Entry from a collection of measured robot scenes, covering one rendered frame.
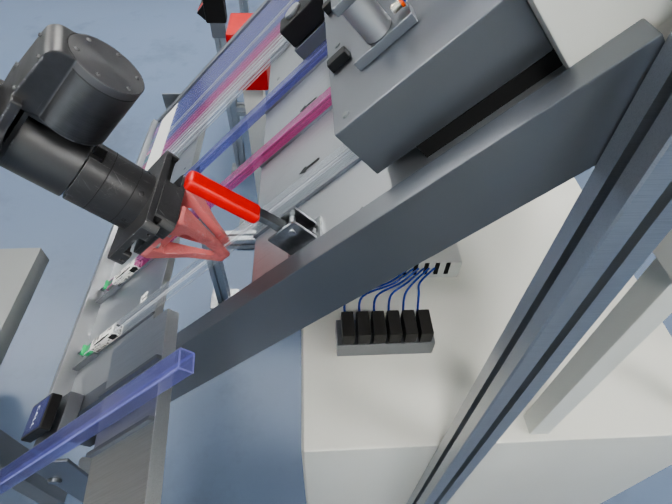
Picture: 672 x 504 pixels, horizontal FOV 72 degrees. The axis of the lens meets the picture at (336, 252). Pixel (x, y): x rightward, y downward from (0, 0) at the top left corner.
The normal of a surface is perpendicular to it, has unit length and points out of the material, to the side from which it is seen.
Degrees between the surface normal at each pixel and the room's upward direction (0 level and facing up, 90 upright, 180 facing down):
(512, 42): 90
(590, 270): 90
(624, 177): 90
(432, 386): 0
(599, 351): 90
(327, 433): 0
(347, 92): 44
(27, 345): 0
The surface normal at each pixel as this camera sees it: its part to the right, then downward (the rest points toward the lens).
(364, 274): 0.05, 0.75
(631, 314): -1.00, 0.02
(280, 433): 0.03, -0.66
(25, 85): 0.33, 0.80
